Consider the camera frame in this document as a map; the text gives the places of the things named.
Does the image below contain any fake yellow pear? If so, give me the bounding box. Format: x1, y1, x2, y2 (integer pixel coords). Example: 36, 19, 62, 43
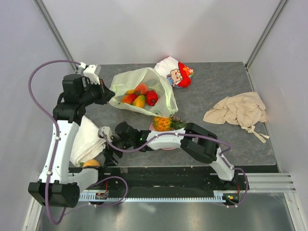
82, 159, 101, 168

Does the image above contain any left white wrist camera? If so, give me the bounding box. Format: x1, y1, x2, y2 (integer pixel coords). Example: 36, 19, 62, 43
78, 62, 101, 85

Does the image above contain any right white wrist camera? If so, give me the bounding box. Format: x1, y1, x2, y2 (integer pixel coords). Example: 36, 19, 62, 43
98, 127, 113, 142

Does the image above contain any fake red bell pepper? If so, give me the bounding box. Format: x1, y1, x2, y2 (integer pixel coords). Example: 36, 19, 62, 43
145, 90, 158, 106

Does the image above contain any fake peach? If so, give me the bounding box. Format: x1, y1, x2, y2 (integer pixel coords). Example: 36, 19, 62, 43
134, 83, 148, 95

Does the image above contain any pink plate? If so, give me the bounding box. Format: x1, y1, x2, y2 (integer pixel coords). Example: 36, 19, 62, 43
147, 122, 184, 150

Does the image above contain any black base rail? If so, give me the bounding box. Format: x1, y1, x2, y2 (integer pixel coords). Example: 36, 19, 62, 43
93, 166, 249, 191

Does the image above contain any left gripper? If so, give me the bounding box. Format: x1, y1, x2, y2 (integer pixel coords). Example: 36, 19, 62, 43
78, 78, 115, 106

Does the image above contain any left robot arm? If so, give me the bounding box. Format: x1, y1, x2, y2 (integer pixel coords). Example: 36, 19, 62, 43
28, 73, 114, 208

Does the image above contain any slotted cable duct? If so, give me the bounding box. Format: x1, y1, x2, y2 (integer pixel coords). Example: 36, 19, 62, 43
78, 191, 226, 203

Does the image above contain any green avocado print plastic bag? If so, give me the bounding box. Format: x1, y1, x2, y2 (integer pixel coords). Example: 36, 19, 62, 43
109, 67, 179, 117

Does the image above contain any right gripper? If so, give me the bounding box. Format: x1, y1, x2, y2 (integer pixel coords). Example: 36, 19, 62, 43
103, 132, 134, 167

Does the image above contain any fake pineapple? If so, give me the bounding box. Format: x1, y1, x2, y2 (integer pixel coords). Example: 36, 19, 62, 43
153, 116, 187, 132

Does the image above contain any white folded towel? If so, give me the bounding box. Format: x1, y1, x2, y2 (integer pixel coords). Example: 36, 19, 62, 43
70, 116, 106, 167

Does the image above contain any beige crumpled cloth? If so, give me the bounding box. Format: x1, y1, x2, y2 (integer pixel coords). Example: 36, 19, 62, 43
203, 91, 270, 143

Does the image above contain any fake red orange mango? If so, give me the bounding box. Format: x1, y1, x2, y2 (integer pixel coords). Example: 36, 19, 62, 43
121, 93, 138, 104

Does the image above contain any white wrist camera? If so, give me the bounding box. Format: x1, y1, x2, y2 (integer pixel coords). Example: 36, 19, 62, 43
98, 127, 113, 142
78, 62, 101, 85

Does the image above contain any white red cartoon bag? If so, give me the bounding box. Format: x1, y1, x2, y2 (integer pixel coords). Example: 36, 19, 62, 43
154, 56, 194, 88

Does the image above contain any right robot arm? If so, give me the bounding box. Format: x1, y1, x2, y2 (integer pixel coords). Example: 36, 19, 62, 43
99, 122, 238, 190

